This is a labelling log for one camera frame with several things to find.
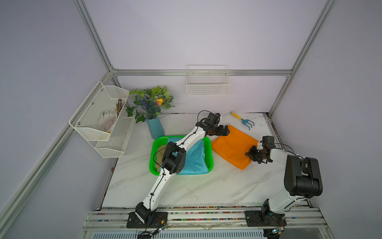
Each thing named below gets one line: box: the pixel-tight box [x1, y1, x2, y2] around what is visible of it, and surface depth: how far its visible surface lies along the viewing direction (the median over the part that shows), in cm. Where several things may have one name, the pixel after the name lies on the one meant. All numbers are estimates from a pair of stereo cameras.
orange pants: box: [211, 124, 260, 171], surface depth 101 cm
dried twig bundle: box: [115, 98, 125, 117], surface depth 83 cm
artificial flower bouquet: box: [125, 85, 176, 123], surface depth 86 cm
